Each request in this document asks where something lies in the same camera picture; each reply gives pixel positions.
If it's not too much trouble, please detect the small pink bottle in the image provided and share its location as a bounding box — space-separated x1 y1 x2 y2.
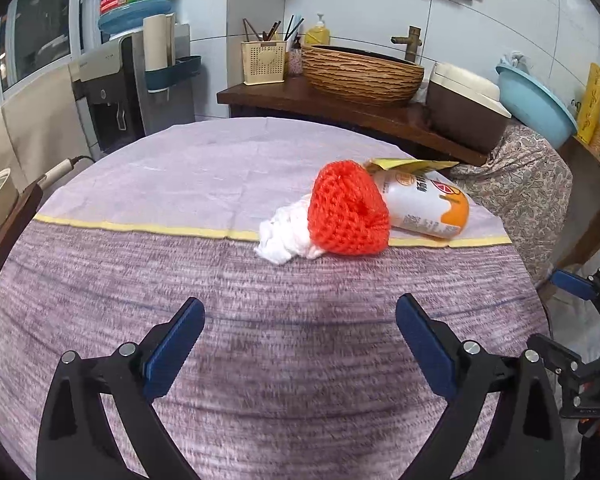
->
287 35 306 75

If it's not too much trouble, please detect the window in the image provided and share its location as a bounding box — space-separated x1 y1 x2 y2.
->
0 0 87 92

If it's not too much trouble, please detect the light blue plastic basin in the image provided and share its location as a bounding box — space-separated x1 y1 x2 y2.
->
496 62 578 150

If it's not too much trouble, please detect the white appliance handle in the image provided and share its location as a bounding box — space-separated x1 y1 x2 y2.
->
35 156 97 187

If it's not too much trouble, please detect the white tissue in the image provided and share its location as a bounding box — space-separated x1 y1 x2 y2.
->
254 195 326 266

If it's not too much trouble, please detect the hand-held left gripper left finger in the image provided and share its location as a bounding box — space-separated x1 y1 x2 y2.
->
36 296 206 480

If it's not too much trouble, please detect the dark blue dispenser tray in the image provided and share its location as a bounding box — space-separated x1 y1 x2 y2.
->
145 55 202 92

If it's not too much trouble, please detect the purple striped tablecloth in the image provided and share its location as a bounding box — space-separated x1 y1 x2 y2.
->
0 117 553 480

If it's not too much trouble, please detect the beige cloth cover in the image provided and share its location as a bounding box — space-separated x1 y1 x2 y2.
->
0 67 82 202

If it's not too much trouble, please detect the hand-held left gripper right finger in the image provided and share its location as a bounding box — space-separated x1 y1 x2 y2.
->
396 293 566 480

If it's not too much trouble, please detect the yellow foil wrapper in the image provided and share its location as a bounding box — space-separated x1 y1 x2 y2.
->
364 157 461 174

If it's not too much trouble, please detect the orange white plastic bottle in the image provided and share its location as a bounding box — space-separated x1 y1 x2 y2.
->
372 170 471 239

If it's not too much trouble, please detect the cream paper cup tube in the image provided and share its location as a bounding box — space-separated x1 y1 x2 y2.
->
143 12 177 71

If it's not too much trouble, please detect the bundle of dark utensils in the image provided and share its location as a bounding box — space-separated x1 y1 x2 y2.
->
243 15 306 43

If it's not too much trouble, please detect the woven wicker basin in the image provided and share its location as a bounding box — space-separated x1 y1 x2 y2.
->
301 45 425 107

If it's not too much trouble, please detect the tall yellow package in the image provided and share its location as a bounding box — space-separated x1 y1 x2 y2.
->
577 62 600 144

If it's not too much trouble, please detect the paisley print cloth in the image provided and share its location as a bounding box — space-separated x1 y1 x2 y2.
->
450 122 573 286

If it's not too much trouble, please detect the cream perforated utensil holder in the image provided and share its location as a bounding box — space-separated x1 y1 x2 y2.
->
241 39 287 86

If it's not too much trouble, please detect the bamboo style faucet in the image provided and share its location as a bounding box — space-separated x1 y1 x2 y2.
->
391 26 424 64

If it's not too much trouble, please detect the brown container cream lid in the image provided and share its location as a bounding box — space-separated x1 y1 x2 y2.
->
425 61 512 154

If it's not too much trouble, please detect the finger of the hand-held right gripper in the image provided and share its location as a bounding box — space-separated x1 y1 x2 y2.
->
526 334 583 378
551 268 600 306

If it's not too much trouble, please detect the dark wooden side table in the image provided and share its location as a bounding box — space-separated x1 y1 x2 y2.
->
0 182 44 289

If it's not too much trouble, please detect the water dispenser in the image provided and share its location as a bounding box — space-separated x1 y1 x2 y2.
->
70 22 196 154

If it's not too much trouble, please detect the dark wooden counter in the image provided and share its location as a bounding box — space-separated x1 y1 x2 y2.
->
216 77 491 167

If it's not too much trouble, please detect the yellow soap pump bottle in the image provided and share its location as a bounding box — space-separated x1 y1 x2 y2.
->
304 12 331 47

